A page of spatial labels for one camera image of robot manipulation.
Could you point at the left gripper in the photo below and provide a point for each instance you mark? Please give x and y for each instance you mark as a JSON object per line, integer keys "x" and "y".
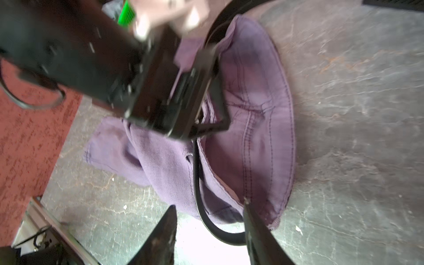
{"x": 74, "y": 44}

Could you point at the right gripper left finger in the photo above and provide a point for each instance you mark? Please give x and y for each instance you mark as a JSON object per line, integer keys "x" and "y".
{"x": 159, "y": 248}

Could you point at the aluminium front rail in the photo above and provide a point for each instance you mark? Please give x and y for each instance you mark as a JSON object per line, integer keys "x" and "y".
{"x": 40, "y": 230}

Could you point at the green plastic basket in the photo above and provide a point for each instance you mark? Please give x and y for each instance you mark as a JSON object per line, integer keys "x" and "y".
{"x": 127, "y": 15}

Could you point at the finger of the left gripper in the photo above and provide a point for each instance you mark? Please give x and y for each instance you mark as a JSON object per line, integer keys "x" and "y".
{"x": 219, "y": 113}

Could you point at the black file rack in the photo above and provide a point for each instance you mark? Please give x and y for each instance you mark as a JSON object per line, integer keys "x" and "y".
{"x": 409, "y": 5}

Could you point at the purple trousers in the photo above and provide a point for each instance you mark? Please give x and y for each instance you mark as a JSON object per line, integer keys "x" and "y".
{"x": 252, "y": 161}

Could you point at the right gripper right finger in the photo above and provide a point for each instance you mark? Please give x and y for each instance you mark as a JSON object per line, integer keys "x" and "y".
{"x": 262, "y": 247}

